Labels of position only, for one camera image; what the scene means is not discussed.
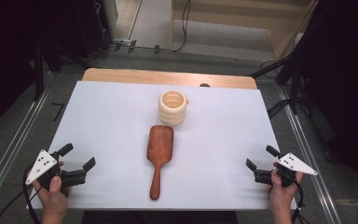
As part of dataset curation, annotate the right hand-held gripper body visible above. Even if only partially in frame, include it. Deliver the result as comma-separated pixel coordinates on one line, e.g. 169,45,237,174
254,152,319,189

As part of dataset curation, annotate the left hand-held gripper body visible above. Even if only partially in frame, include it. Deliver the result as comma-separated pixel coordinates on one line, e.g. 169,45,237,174
24,149,88,198

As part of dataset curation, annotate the brown wooden spatula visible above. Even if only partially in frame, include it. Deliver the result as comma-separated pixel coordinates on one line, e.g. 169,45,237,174
145,124,175,201

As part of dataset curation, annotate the cream ribbed cup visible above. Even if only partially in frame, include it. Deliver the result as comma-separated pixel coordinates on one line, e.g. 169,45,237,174
158,90,189,127

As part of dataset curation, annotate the person's right hand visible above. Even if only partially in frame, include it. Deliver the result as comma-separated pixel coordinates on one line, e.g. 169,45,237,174
268,161,304,216

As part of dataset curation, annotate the person's left hand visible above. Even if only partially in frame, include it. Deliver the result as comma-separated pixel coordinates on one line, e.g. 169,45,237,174
31,161,73,218

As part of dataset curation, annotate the white paper sheet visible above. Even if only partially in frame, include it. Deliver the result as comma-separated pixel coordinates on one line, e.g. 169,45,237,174
27,80,297,211

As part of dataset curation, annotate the black tripod stand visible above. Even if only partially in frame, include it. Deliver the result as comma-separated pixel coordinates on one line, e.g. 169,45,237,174
250,52,309,116

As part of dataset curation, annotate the black metal stand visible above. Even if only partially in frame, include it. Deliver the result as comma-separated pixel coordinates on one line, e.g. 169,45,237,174
32,40,91,102

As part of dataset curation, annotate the black curtain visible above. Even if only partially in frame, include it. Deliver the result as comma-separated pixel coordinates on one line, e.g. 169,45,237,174
301,0,358,213
0,0,76,141

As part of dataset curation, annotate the black cabinet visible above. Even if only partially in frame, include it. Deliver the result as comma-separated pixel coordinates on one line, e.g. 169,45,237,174
74,0,115,59

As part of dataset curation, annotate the light wooden step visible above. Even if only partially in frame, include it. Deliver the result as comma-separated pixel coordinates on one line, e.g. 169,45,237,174
171,0,320,60

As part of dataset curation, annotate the metal floor rail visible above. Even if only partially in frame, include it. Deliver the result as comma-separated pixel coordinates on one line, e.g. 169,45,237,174
274,85,343,224
0,74,54,213

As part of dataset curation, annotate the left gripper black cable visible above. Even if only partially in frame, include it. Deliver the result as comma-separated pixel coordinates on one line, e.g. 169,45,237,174
0,164,43,224

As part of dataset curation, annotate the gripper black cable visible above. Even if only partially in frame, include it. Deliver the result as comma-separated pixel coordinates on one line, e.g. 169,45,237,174
290,178,306,224
0,164,43,224

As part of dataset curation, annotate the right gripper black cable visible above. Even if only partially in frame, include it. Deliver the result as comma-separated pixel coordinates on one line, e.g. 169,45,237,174
290,178,306,224

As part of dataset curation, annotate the black hanging cable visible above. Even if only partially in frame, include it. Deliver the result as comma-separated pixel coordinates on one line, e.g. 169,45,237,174
171,0,191,53

